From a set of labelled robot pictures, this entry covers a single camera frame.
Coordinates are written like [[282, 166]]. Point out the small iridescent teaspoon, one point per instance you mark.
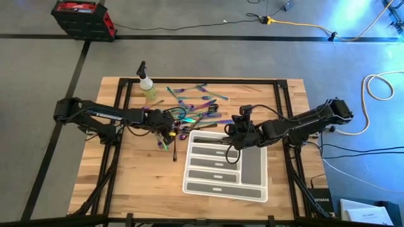
[[146, 108]]

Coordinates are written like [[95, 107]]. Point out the black power plug block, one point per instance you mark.
[[262, 19]]

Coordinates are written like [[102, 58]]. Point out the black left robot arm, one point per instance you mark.
[[104, 115]]

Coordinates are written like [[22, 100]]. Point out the white cutlery tray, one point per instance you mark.
[[251, 167]]

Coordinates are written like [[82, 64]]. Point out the black network router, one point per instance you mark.
[[320, 200]]

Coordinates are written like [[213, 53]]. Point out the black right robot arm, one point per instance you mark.
[[303, 123]]

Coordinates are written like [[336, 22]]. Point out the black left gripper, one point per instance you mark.
[[159, 121]]

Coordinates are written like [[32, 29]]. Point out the iridescent spoon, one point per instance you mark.
[[182, 137], [206, 98], [182, 104]]

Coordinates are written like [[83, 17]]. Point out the large black spoon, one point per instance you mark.
[[205, 140]]

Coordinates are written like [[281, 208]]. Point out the spray bottle with yellow liquid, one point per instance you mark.
[[150, 91]]

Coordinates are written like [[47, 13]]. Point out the white paper booklet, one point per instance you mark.
[[363, 214]]

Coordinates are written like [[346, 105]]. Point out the black foot pedal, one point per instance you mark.
[[288, 5]]

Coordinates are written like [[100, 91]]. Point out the black metal stand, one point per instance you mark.
[[396, 15]]

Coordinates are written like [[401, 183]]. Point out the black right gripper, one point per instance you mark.
[[243, 134]]

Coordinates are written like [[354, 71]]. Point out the red and black tool case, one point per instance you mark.
[[82, 22]]

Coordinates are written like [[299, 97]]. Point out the iridescent table knife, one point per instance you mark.
[[202, 106], [189, 120], [225, 121], [214, 115]]

